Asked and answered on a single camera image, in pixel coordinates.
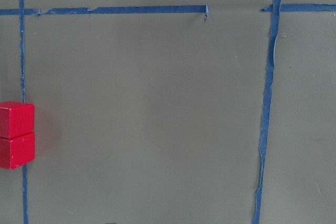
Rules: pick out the red block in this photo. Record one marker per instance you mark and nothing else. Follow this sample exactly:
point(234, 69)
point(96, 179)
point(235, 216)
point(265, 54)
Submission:
point(17, 119)
point(17, 151)

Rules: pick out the torn horizontal blue tape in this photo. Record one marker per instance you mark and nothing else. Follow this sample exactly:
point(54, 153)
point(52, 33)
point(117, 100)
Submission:
point(203, 9)

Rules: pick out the short horizontal blue tape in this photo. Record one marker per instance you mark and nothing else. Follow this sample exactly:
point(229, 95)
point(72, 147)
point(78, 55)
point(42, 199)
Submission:
point(307, 8)

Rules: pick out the wrinkled vertical blue tape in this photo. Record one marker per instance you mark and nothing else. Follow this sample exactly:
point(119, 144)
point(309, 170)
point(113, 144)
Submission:
point(266, 105)

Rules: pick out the centre vertical blue tape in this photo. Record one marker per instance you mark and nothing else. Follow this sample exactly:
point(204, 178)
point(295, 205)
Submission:
point(22, 96)

